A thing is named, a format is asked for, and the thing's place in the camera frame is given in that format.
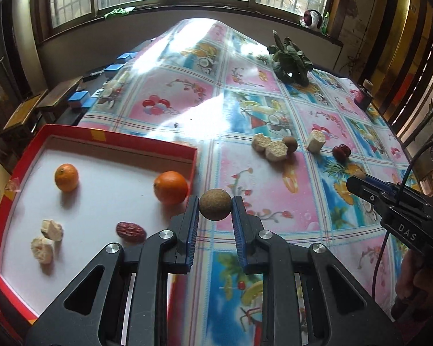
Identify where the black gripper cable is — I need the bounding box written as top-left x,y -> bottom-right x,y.
370,139 -> 433,300

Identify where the large orange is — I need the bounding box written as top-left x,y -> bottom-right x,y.
153,170 -> 189,205

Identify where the brown round fruit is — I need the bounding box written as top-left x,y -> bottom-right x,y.
198,188 -> 233,221
281,136 -> 299,155

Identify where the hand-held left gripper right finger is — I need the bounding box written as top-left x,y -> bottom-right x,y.
232,195 -> 405,346

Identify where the leafy green vegetable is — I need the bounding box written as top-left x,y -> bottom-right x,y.
267,30 -> 314,87

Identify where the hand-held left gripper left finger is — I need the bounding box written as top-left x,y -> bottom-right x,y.
25,195 -> 201,346

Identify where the red cardboard box tray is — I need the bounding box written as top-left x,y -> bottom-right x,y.
0,123 -> 199,327

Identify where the dark wooden stool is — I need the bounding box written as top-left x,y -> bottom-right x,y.
35,76 -> 84,123

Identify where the small orange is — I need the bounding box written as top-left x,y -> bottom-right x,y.
54,163 -> 79,192

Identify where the dark jar with pink label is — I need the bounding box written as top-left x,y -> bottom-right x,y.
355,79 -> 374,112

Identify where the black tool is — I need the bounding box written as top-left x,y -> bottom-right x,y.
83,68 -> 107,82

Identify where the pale sugarcane chunk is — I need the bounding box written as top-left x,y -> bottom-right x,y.
40,219 -> 64,241
265,141 -> 288,162
251,133 -> 271,152
307,130 -> 327,153
31,237 -> 55,264

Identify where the person's right hand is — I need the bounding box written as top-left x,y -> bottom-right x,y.
391,249 -> 433,323

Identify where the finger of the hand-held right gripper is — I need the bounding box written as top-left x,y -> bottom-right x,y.
346,176 -> 396,217
363,175 -> 405,197

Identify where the green cloth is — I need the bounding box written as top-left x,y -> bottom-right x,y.
104,6 -> 136,18

